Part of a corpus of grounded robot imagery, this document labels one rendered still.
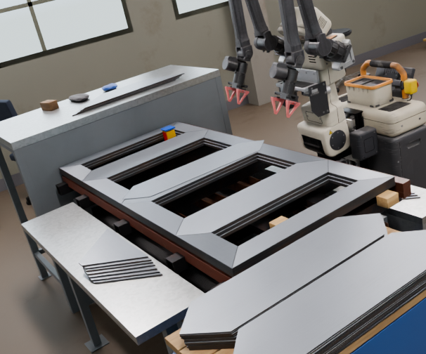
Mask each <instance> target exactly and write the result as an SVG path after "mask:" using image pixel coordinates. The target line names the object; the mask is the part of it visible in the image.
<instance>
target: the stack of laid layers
mask: <svg viewBox="0 0 426 354"><path fill-rule="evenodd" d="M162 139H164V136H163V133H159V134H157V135H155V136H152V137H149V138H147V139H145V140H142V141H139V142H137V143H134V144H132V145H129V146H126V147H124V148H122V149H119V150H116V151H114V152H111V153H109V154H107V155H104V156H102V157H99V158H97V159H93V160H91V161H89V162H86V163H84V164H81V165H82V166H85V167H86V168H88V169H91V168H93V167H95V166H98V165H100V164H103V163H106V162H109V161H110V160H113V159H116V158H118V157H121V156H122V155H125V154H128V153H130V152H133V151H135V150H138V149H140V148H143V147H145V146H147V145H150V144H153V143H156V142H158V141H159V140H162ZM203 145H206V146H208V147H211V148H216V149H218V150H223V149H225V148H228V147H230V146H232V145H228V144H225V143H220V142H217V141H215V140H210V139H207V138H201V139H200V140H197V141H195V142H192V143H189V144H187V145H185V146H183V147H180V148H178V149H175V150H172V151H171V152H168V153H166V154H164V155H161V156H159V157H156V158H154V159H151V160H149V161H147V162H144V163H142V164H139V165H137V166H135V167H132V168H130V169H127V170H126V171H123V172H120V173H118V174H115V175H114V176H111V177H109V178H107V179H109V180H111V181H113V182H115V183H117V182H119V181H122V180H124V179H126V178H128V177H131V176H133V175H136V174H138V173H141V172H142V171H145V170H147V169H150V168H152V167H154V166H157V165H159V164H161V163H164V162H166V161H169V160H171V159H173V158H175V157H178V156H180V155H183V154H185V153H187V152H190V151H192V150H194V149H197V148H199V147H202V146H203ZM255 162H263V163H265V164H270V165H272V166H277V167H279V168H282V169H286V168H288V167H290V166H292V165H294V164H296V163H293V162H289V161H286V160H283V159H279V158H275V157H271V156H268V155H263V154H261V153H258V151H257V152H254V153H252V154H251V155H248V156H246V157H243V158H241V159H238V160H236V161H234V162H231V163H229V164H226V165H224V166H221V167H219V168H218V169H215V170H213V171H210V172H208V173H205V174H203V175H201V176H198V177H196V178H193V179H191V180H189V181H186V182H185V183H182V184H180V185H177V186H175V187H172V188H170V189H168V190H165V191H163V192H160V193H158V194H156V195H153V196H152V197H142V198H134V199H125V200H124V201H123V203H122V204H120V203H119V202H116V201H115V200H113V199H112V198H110V197H108V196H107V195H104V194H103V193H102V192H99V191H98V190H96V189H94V188H93V187H91V186H90V185H87V184H86V183H84V182H82V181H81V180H79V179H77V178H75V177H74V176H72V175H70V174H69V173H67V172H65V171H64V170H62V169H60V168H59V170H60V173H61V174H62V175H64V176H65V177H67V178H69V179H70V180H72V181H74V182H75V183H77V184H79V185H80V186H82V187H83V188H86V189H87V190H89V191H90V192H92V193H93V194H95V195H97V196H99V197H100V198H102V199H104V200H105V201H107V202H109V203H110V204H112V205H113V206H115V207H117V208H118V209H120V210H122V211H123V212H125V213H127V214H129V215H130V216H132V217H133V218H135V219H136V220H138V221H140V222H142V223H143V224H145V225H147V226H148V227H150V228H152V229H153V230H155V231H157V232H158V233H160V234H161V235H164V236H165V237H167V238H168V239H170V240H171V241H173V242H175V243H177V244H178V245H180V246H181V247H183V248H184V249H187V250H188V251H190V252H191V253H193V254H195V255H196V256H198V257H200V258H201V259H203V260H205V261H206V262H208V263H210V264H212V265H213V266H215V267H216V268H218V269H220V270H221V271H223V272H225V273H226V274H228V275H230V276H231V277H235V276H236V275H238V274H240V273H241V272H243V271H245V270H247V269H248V268H250V267H252V266H254V265H255V264H257V263H258V262H260V261H263V260H264V259H265V258H268V257H269V256H271V255H273V254H274V253H276V252H277V251H280V250H281V249H283V248H285V247H286V246H288V245H290V244H292V243H293V242H295V241H297V240H299V239H300V238H302V237H303V236H305V235H308V234H309V233H310V232H313V231H314V230H316V229H318V228H319V227H321V226H322V225H325V224H326V223H328V222H330V221H331V220H333V219H335V218H337V217H341V216H343V215H345V214H347V213H348V212H350V211H352V210H353V209H355V208H357V207H359V206H361V205H362V204H364V203H366V202H367V201H369V200H371V199H372V198H374V197H376V196H378V195H379V194H381V193H383V192H384V191H386V190H388V189H390V188H392V187H394V186H395V185H396V184H395V177H393V178H391V179H389V180H388V181H386V182H384V183H383V184H381V185H379V186H377V187H376V188H373V189H372V190H370V191H368V192H367V193H365V194H363V195H361V196H360V197H357V198H356V199H354V200H352V201H351V202H349V203H347V204H345V205H344V206H342V207H340V208H339V209H336V210H335V211H333V212H331V213H330V214H328V215H326V216H324V217H323V218H321V219H319V220H317V221H315V222H314V223H312V224H310V225H308V226H307V227H305V228H303V229H301V230H300V231H298V232H296V233H294V234H293V235H291V236H289V237H287V238H285V239H284V240H282V241H280V242H279V243H277V244H275V245H273V246H272V247H269V248H268V249H266V250H264V251H263V252H261V253H259V254H257V255H256V256H253V257H252V258H250V259H248V260H246V261H245V262H243V263H241V264H240V265H237V266H236V267H234V268H230V267H228V266H227V265H225V264H223V263H222V262H220V261H218V260H216V259H215V258H213V257H211V256H209V255H208V254H206V253H205V252H203V251H200V250H199V249H197V248H196V247H194V246H192V245H191V244H189V243H187V242H185V241H183V240H182V239H180V238H179V237H177V236H175V235H173V234H171V233H170V232H168V231H166V230H165V229H163V228H161V227H160V226H158V225H156V224H154V223H153V222H151V221H149V220H148V219H146V218H144V217H142V216H141V215H139V214H137V213H136V212H134V211H132V210H131V209H129V208H127V207H125V206H124V205H123V204H131V203H138V202H149V201H151V202H154V203H156V204H158V205H160V206H163V205H165V204H167V203H169V202H172V201H174V200H175V199H178V198H180V197H183V196H184V195H187V194H188V193H190V192H193V191H195V190H197V189H199V188H201V187H204V186H206V185H208V184H210V183H212V182H214V181H217V180H219V179H220V178H223V177H225V176H227V175H229V174H231V173H233V172H236V171H238V170H240V169H242V168H244V167H246V166H249V165H251V164H253V163H255ZM356 181H357V180H354V179H351V178H347V177H344V176H339V175H336V174H333V173H329V172H327V173H325V174H323V175H322V176H319V177H318V178H315V179H313V180H312V181H310V182H308V183H306V184H304V185H302V186H300V187H298V188H296V189H294V190H293V191H291V192H289V193H287V194H285V195H283V196H281V197H279V198H277V199H275V200H273V201H272V202H269V203H268V204H265V205H264V206H261V207H259V208H258V209H255V210H254V211H252V212H250V213H248V214H246V215H244V216H242V217H240V218H238V219H236V220H234V221H233V222H231V223H229V224H227V225H225V226H223V227H221V228H219V229H217V230H215V231H214V232H212V233H214V234H215V235H217V236H219V237H221V238H225V237H227V236H229V235H231V234H233V233H234V232H236V231H238V230H240V229H242V228H244V227H245V226H247V225H249V224H251V223H254V222H255V221H257V220H259V219H260V218H263V217H265V216H267V215H269V214H270V213H272V212H274V211H276V210H278V209H280V208H281V207H284V206H285V205H287V204H289V203H291V202H293V201H295V200H296V199H299V198H300V197H303V196H304V195H306V194H308V193H310V192H312V191H314V190H315V189H317V188H319V187H321V186H323V185H325V184H327V183H334V184H336V185H341V186H343V187H347V186H349V185H351V184H353V183H355V182H356Z"/></svg>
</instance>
